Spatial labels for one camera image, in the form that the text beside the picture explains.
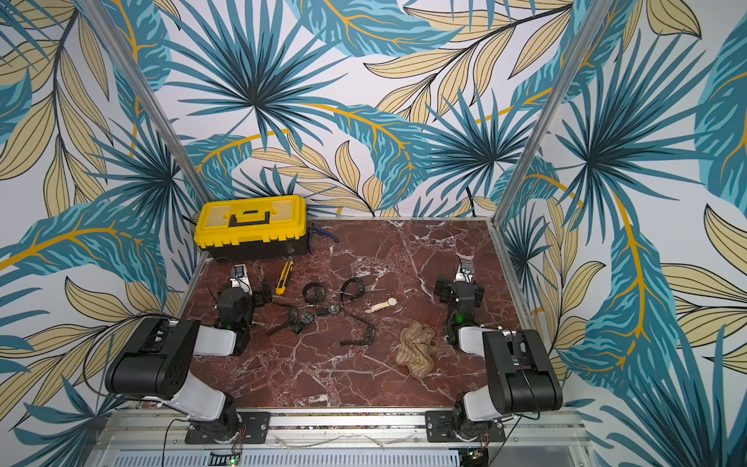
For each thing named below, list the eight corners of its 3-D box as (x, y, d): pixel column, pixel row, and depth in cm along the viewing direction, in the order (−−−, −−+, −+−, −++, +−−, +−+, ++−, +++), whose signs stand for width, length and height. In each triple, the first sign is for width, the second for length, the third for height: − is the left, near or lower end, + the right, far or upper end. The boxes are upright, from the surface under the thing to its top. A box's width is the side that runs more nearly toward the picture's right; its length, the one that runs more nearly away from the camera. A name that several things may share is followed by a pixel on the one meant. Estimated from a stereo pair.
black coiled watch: (303, 303, 98) (301, 299, 95) (305, 287, 102) (304, 282, 99) (324, 304, 98) (323, 299, 95) (326, 287, 102) (325, 282, 99)
